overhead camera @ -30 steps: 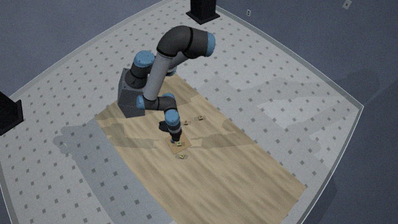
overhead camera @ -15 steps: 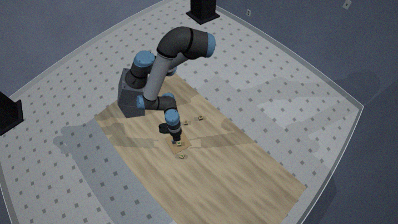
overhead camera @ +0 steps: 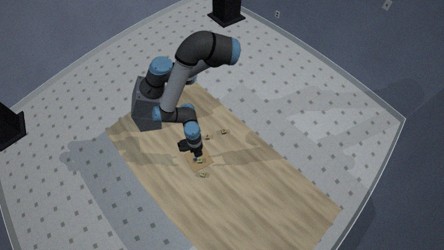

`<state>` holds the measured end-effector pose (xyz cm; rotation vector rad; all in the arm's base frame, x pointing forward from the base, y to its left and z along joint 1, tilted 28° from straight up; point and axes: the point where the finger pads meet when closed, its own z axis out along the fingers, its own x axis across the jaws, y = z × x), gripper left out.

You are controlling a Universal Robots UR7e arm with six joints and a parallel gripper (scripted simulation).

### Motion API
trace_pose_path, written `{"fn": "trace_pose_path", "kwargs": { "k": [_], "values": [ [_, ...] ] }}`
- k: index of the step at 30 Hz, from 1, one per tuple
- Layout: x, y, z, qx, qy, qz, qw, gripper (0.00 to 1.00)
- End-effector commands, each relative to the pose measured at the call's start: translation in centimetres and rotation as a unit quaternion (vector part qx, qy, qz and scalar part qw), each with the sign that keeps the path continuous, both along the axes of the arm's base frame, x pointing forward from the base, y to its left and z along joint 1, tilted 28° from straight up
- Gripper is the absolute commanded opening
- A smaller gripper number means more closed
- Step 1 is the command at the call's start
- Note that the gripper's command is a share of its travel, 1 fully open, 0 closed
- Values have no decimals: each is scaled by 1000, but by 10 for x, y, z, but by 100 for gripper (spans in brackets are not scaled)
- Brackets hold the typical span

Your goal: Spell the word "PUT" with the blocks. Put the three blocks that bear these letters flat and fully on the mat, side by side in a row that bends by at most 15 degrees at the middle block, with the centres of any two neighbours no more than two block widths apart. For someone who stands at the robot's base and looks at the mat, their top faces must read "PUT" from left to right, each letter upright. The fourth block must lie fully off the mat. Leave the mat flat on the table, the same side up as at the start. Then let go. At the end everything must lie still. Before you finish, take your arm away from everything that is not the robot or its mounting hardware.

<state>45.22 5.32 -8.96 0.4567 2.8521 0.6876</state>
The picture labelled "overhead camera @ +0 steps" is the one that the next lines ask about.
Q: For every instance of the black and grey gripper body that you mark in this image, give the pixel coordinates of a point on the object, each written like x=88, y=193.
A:
x=185, y=146

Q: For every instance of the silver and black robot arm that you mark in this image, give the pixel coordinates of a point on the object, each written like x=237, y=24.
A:
x=196, y=50

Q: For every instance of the tan flat mat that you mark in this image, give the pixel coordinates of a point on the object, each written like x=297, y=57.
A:
x=205, y=158

